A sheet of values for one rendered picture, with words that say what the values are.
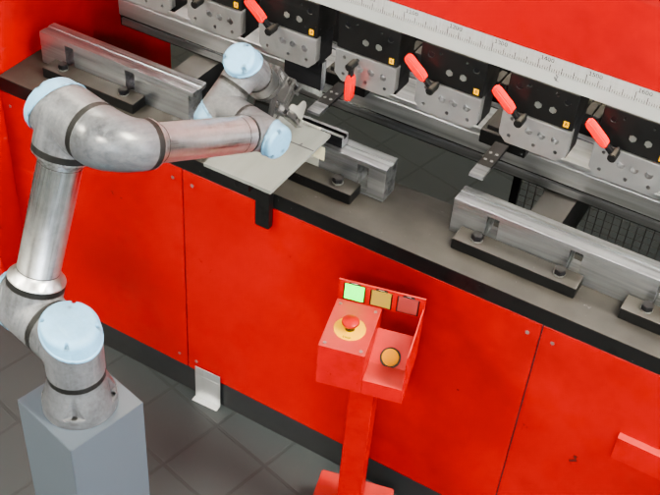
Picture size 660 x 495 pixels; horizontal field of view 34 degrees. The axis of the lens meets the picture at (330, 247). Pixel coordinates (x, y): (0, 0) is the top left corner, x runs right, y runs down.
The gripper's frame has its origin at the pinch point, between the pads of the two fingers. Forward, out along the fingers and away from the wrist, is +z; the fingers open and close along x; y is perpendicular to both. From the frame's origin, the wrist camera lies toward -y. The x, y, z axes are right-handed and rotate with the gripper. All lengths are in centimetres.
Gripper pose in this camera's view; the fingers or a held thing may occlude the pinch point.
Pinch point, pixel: (287, 122)
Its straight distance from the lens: 258.1
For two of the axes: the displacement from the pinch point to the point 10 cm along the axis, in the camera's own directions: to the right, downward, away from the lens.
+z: 2.7, 2.2, 9.4
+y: 4.3, -9.0, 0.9
